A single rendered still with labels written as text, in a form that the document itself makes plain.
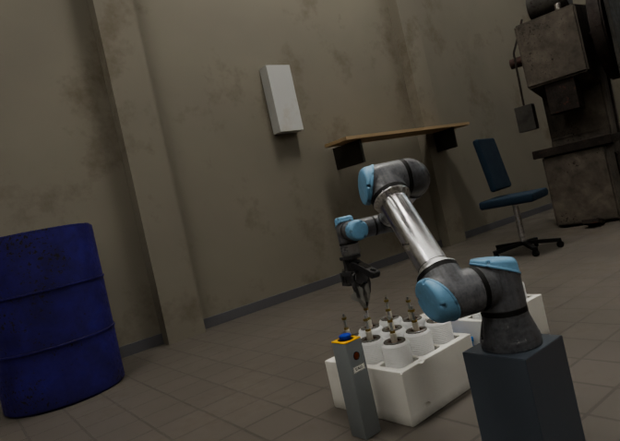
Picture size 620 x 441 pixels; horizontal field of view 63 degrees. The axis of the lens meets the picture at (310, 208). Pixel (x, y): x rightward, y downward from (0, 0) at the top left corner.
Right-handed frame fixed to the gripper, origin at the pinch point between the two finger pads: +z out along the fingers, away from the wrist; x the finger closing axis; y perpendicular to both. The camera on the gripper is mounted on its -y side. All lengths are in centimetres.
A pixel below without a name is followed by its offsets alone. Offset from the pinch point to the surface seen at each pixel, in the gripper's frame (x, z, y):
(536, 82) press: -396, -118, 69
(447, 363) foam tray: -0.8, 21.8, -30.7
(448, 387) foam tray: 1.3, 29.2, -30.5
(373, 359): 16.5, 15.0, -12.8
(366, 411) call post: 31.7, 26.2, -19.4
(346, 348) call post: 34.2, 4.5, -19.2
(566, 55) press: -398, -134, 36
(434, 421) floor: 15.8, 34.3, -32.5
